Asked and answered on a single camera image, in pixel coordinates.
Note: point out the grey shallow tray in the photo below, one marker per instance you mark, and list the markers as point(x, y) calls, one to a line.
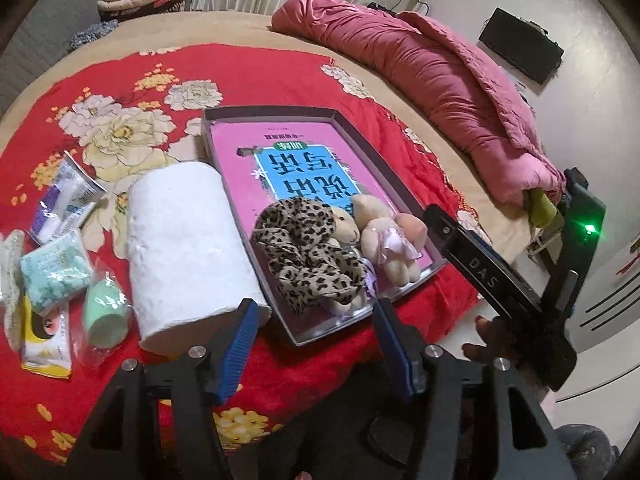
point(325, 332)

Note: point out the white floral cloth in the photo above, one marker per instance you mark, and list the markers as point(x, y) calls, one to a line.
point(10, 285)

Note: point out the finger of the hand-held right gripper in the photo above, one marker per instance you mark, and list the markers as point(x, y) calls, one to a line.
point(445, 232)

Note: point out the pink book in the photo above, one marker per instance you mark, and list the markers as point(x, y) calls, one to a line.
point(240, 160)

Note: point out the person's grey patterned clothing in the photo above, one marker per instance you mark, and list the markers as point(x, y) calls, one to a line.
point(585, 452)

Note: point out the leopard print scrunchie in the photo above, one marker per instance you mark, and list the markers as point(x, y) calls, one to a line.
point(300, 260)

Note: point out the yellow white packet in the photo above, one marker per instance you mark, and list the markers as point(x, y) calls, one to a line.
point(45, 355)

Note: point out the grey quilted headboard cover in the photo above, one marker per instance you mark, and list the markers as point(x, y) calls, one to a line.
point(45, 55)

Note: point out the person's right hand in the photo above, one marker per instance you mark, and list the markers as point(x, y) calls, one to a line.
point(487, 337)

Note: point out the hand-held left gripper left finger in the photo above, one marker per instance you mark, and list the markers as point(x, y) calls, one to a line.
point(240, 345)

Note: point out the yellow green cloth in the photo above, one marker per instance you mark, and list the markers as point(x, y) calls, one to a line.
point(542, 210)

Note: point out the blue white plastic packet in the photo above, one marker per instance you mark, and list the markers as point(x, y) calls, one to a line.
point(65, 200)

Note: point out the pink quilt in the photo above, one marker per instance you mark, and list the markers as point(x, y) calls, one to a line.
point(425, 85)

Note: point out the green tissue pack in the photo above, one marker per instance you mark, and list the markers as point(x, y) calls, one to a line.
point(55, 270)

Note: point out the small beige plush bear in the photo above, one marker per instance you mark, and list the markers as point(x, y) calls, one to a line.
point(345, 222)
point(385, 245)

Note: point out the black wall television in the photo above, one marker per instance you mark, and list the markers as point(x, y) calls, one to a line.
point(520, 42)

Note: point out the red floral blanket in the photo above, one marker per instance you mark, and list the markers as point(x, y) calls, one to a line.
point(280, 90)

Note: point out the beige bed sheet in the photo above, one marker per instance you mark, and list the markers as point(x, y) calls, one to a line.
point(225, 25)

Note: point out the green sponge in packet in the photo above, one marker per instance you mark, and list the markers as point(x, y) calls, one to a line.
point(105, 315)

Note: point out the white toilet paper roll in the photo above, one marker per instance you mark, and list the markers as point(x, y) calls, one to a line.
point(185, 260)

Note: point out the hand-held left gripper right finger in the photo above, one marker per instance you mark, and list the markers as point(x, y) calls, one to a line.
point(392, 345)

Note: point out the black power strip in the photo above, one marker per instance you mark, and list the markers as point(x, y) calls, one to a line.
point(380, 7)

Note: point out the blue patterned cloth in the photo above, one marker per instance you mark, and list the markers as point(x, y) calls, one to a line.
point(92, 34)

